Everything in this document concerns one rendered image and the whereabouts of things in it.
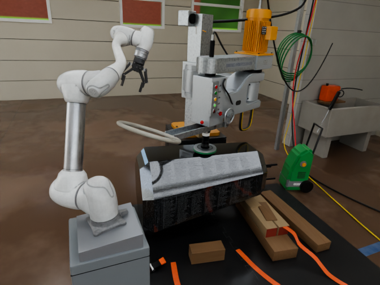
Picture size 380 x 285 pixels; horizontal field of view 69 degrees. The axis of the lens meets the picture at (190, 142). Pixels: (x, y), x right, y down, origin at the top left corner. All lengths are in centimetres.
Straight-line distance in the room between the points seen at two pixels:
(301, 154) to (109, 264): 277
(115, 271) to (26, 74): 719
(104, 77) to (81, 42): 674
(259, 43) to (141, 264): 215
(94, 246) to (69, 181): 37
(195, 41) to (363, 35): 351
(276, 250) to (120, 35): 214
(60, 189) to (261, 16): 219
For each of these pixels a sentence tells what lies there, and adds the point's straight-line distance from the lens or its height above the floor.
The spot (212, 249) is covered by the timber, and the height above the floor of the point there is 13.
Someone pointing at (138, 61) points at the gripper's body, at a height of 168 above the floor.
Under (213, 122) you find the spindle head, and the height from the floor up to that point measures 116.
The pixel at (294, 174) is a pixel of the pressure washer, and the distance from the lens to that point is 381.
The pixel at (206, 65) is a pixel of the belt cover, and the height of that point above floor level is 164.
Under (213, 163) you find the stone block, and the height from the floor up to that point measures 77.
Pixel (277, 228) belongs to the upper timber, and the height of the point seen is 19.
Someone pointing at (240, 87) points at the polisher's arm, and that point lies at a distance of 269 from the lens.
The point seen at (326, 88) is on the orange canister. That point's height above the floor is 108.
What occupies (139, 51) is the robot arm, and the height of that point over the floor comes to 175.
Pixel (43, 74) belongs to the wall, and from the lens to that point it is 837.
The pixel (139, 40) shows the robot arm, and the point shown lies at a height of 181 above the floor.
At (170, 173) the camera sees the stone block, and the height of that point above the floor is 73.
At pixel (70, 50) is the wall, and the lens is 828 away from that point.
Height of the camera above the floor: 189
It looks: 22 degrees down
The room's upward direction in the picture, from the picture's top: 3 degrees clockwise
